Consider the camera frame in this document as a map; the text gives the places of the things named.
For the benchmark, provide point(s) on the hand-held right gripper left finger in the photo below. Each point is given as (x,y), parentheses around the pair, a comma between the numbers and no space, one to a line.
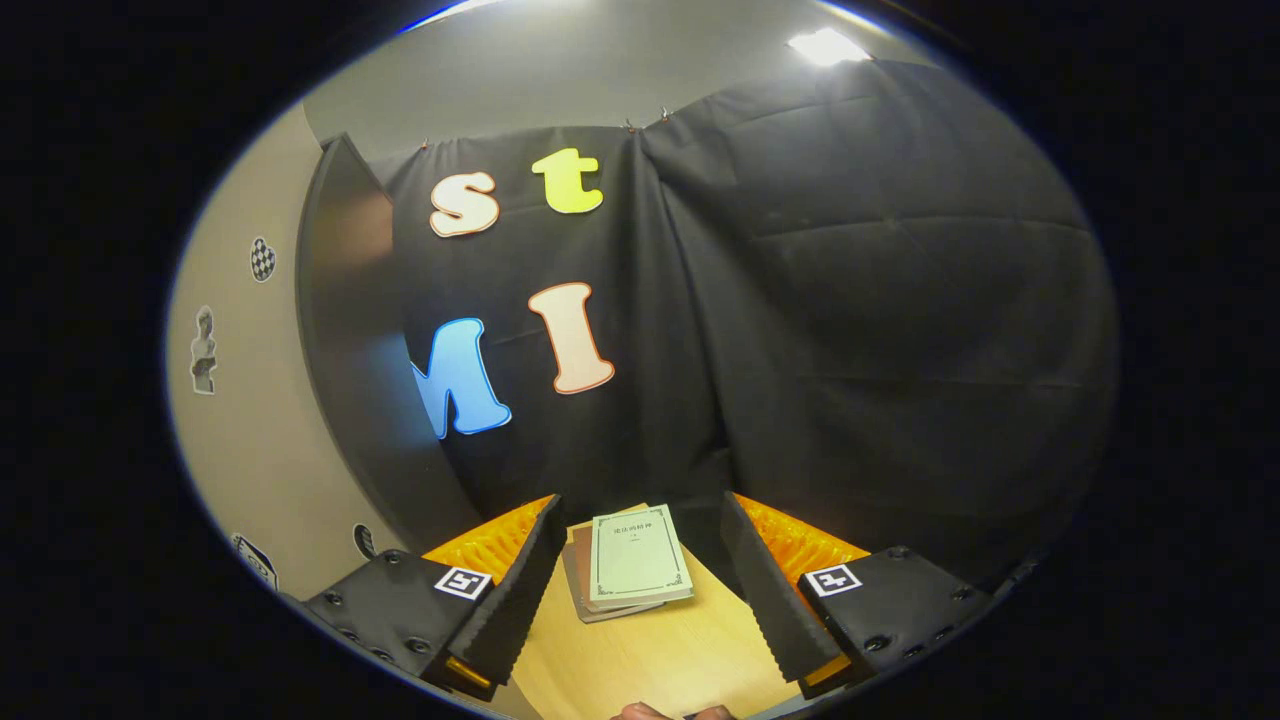
(520,600)

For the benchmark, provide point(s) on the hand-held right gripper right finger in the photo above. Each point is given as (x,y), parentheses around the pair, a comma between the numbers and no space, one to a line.
(765,600)

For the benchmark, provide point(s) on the dark grey cabinet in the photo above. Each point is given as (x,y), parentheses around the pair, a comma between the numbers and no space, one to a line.
(350,350)

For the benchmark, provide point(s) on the green book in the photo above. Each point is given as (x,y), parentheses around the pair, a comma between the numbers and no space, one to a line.
(638,555)

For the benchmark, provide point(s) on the black backdrop cloth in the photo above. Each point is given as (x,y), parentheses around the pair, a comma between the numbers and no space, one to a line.
(900,350)

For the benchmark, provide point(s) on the ceiling light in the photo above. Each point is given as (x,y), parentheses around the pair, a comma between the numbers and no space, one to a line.
(828,46)

